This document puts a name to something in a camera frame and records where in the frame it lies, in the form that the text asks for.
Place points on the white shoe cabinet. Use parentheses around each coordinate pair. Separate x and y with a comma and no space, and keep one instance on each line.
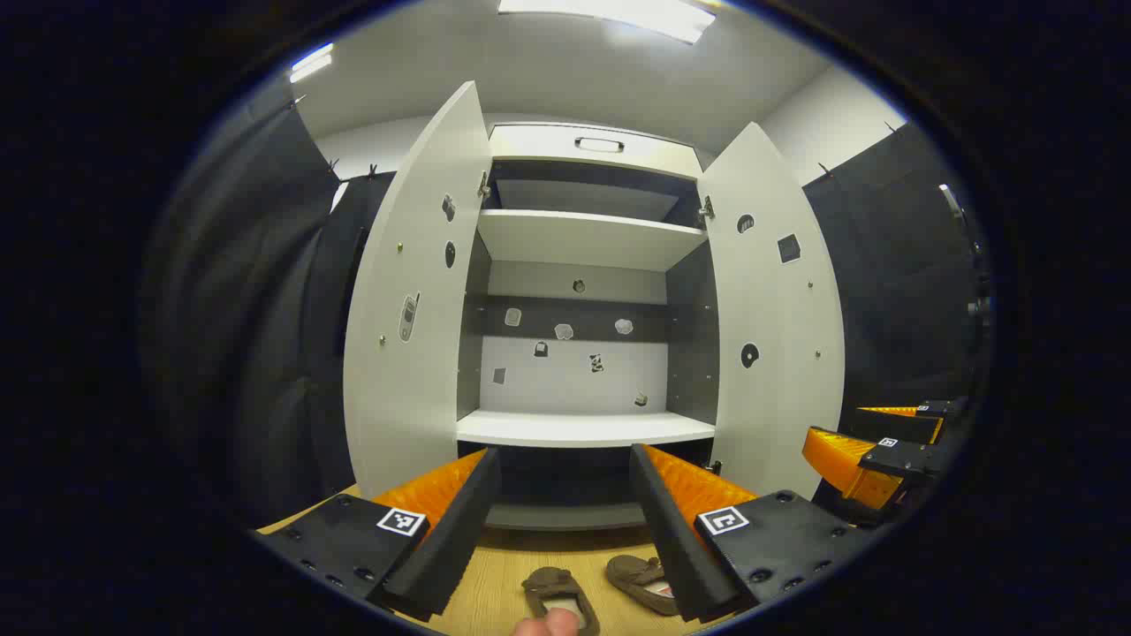
(565,389)

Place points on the black backdrop cloth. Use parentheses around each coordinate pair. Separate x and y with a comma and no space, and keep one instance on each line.
(265,309)

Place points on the white shoe cabinet door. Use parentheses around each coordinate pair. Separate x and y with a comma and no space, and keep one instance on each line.
(424,203)
(769,300)

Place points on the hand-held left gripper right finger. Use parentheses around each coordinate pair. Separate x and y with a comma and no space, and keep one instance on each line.
(671,539)

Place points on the ceiling light strip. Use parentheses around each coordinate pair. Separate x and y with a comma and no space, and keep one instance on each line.
(311,64)

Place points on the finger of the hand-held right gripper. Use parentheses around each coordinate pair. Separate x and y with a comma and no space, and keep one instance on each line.
(910,426)
(897,459)

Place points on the brown fuzzy shoe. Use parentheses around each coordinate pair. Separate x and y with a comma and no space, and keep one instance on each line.
(543,587)
(641,583)

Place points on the white cabinet drawer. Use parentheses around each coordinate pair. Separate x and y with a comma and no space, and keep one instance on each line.
(530,146)

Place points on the white cabinet shelf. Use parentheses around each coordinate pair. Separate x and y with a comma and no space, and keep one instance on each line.
(583,237)
(574,428)

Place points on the ceiling light panel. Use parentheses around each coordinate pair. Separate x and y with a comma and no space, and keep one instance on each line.
(618,16)

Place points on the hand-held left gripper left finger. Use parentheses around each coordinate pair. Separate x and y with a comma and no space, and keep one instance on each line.
(451,539)

